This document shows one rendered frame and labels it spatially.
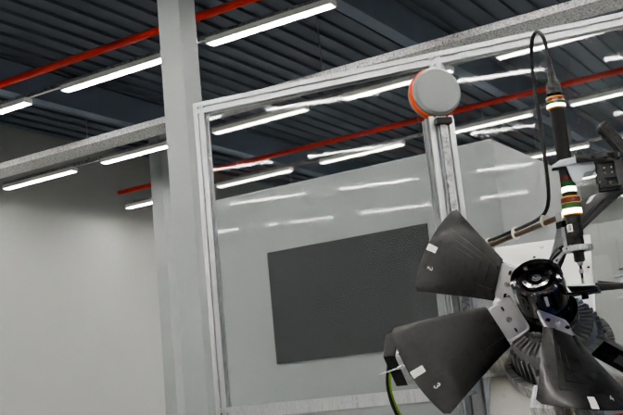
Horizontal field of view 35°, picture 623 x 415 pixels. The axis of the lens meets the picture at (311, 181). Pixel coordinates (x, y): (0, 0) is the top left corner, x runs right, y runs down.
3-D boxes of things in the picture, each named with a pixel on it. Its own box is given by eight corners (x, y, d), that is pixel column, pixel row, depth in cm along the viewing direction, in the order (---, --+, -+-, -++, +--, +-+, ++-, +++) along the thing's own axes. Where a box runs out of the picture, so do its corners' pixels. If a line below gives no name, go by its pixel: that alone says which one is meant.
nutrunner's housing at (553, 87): (567, 263, 229) (539, 72, 238) (583, 262, 230) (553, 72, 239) (576, 260, 225) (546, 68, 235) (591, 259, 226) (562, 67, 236)
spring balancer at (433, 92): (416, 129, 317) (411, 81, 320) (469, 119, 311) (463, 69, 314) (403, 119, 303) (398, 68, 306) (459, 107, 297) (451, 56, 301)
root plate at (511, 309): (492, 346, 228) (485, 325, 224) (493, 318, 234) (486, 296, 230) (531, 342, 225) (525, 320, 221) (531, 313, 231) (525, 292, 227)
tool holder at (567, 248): (553, 256, 232) (546, 214, 234) (579, 254, 234) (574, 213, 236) (571, 249, 224) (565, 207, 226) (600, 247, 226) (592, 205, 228)
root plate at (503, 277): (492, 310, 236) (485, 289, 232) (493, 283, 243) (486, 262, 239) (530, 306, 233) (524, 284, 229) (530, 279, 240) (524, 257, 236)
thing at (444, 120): (458, 324, 291) (433, 119, 304) (474, 323, 292) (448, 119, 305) (463, 323, 288) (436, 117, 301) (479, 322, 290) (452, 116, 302)
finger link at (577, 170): (557, 183, 227) (598, 180, 227) (553, 157, 228) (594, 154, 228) (554, 186, 230) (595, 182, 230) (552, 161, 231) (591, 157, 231)
